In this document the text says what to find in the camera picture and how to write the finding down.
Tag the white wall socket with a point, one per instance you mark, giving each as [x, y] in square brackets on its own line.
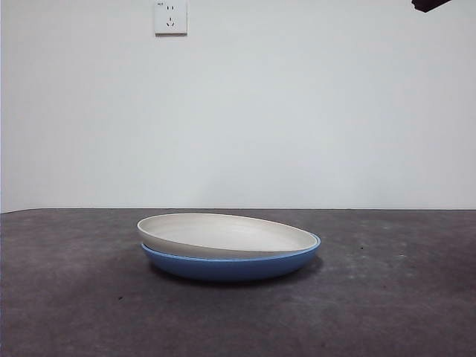
[171, 18]

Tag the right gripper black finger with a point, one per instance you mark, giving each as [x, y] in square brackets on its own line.
[425, 4]

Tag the blue round plate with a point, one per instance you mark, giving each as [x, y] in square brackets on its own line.
[230, 267]

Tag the white round plate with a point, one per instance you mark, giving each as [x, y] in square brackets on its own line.
[223, 234]

